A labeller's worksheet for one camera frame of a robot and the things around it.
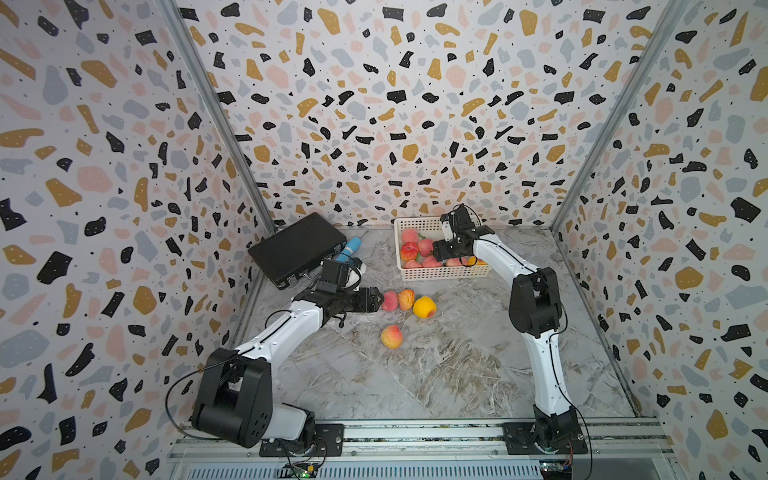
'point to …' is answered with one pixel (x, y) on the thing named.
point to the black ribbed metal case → (295, 248)
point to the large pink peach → (425, 247)
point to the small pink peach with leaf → (412, 264)
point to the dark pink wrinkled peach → (390, 301)
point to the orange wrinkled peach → (406, 298)
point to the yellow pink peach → (471, 261)
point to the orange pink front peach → (392, 336)
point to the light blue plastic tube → (346, 255)
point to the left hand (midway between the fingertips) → (376, 297)
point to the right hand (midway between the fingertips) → (443, 249)
